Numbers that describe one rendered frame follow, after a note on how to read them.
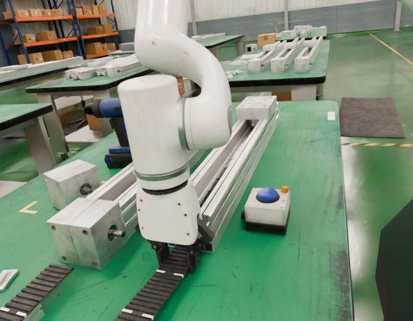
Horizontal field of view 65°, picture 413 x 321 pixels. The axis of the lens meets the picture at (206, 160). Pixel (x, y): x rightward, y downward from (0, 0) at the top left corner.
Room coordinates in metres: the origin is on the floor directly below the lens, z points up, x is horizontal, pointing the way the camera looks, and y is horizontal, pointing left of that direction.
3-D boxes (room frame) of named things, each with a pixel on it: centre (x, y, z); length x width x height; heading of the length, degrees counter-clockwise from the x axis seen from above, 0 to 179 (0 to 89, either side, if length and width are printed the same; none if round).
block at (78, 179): (0.76, 0.34, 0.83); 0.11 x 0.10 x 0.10; 46
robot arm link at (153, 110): (0.47, 0.07, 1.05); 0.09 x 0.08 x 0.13; 82
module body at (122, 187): (0.96, 0.07, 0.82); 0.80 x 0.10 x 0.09; 158
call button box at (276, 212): (0.58, -0.11, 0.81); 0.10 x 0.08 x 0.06; 68
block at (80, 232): (0.54, 0.23, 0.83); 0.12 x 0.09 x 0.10; 68
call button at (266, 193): (0.58, -0.12, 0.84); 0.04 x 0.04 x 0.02
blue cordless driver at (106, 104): (0.99, 0.28, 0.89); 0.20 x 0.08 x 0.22; 76
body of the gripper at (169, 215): (0.47, 0.07, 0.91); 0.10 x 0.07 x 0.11; 67
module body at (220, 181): (0.88, -0.10, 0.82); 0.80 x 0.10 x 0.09; 158
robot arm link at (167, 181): (0.47, 0.07, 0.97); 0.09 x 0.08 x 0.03; 67
